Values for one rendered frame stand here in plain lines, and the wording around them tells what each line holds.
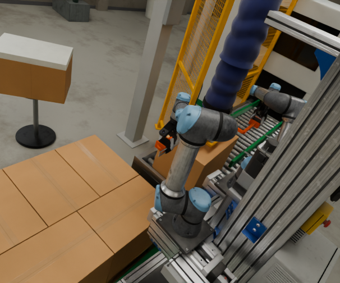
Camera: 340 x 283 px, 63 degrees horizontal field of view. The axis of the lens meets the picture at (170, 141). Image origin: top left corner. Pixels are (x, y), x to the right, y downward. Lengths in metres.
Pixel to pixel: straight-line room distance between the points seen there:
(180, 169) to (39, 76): 1.86
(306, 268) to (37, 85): 2.41
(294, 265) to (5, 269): 1.44
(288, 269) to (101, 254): 1.06
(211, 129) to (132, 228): 1.14
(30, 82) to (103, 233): 1.51
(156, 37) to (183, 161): 1.87
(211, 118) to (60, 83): 1.89
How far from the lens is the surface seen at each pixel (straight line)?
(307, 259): 1.43
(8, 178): 2.22
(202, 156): 2.03
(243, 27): 1.82
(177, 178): 1.17
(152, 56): 2.88
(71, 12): 6.84
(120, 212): 2.03
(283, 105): 1.68
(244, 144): 3.22
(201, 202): 1.27
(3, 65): 2.76
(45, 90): 2.77
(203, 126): 1.01
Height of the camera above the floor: 2.16
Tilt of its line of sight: 36 degrees down
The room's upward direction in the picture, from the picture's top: 20 degrees clockwise
